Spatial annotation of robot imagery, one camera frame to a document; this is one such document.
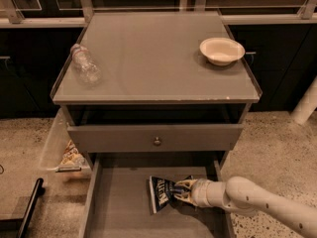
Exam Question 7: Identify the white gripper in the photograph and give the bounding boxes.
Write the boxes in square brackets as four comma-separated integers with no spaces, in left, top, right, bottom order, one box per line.
[174,178,213,207]

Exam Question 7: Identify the blue chip bag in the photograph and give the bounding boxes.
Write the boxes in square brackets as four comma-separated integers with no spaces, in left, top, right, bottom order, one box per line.
[149,176,193,213]

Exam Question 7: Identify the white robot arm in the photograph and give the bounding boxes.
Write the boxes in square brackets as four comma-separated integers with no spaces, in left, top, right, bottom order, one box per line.
[187,83,317,238]

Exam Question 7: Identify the round metal drawer knob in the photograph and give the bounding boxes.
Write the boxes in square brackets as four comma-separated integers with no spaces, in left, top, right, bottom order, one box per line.
[154,137,161,146]

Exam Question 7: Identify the open grey middle drawer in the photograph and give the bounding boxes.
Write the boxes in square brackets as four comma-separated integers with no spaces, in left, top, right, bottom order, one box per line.
[78,154,235,238]

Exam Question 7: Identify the grey top drawer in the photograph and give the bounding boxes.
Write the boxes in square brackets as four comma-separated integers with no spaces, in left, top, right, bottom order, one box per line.
[67,124,243,153]

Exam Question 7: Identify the grey drawer cabinet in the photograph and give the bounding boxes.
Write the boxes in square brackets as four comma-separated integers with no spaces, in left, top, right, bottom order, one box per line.
[50,11,264,171]

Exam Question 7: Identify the snack packets in bin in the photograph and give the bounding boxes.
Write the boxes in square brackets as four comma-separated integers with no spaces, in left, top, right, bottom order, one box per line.
[60,140,85,166]

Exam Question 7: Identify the clear plastic storage bin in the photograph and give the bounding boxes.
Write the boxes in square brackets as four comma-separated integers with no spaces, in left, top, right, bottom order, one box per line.
[39,109,91,180]

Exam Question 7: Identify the white paper bowl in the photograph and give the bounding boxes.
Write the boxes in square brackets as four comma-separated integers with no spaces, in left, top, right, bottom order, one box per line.
[199,38,245,66]

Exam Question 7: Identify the clear plastic water bottle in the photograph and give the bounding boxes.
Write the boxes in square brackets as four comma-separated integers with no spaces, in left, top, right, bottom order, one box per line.
[70,44,102,85]

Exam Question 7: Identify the black metal bar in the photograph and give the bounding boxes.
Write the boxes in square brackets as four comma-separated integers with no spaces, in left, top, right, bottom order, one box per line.
[0,178,46,238]

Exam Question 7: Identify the metal window frame rail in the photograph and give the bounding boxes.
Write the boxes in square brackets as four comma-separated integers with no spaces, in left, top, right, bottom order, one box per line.
[0,0,317,26]

